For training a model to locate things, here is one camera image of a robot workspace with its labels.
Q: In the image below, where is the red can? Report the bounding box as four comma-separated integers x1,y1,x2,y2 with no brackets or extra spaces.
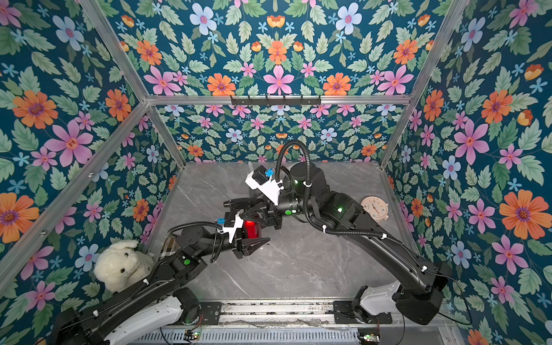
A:
244,220,261,239

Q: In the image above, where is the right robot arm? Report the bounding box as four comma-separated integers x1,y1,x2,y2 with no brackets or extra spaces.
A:
217,140,451,325

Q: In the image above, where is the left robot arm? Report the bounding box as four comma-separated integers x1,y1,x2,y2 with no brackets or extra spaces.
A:
50,221,269,344

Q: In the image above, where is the plaid cylinder pouch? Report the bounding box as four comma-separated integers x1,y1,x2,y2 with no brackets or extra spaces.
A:
160,237,180,259

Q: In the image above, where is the pink round clock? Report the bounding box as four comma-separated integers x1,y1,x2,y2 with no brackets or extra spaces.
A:
361,196,389,222

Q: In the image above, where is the white plush dog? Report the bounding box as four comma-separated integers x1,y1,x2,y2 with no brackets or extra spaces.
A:
94,239,155,293

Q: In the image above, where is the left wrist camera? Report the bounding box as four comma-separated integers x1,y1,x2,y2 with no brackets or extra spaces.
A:
216,213,244,243

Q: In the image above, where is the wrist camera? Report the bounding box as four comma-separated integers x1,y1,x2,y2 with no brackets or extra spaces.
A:
245,166,284,206
216,213,244,243

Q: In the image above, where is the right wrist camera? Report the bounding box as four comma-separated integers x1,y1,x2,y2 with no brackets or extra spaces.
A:
245,166,284,206

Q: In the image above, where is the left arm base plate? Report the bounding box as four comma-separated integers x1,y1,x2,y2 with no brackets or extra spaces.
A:
181,302,222,327

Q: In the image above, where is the black hook rail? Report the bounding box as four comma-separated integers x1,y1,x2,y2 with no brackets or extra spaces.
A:
230,96,322,106

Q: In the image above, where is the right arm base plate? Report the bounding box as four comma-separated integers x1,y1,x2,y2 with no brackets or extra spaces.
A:
327,285,392,325

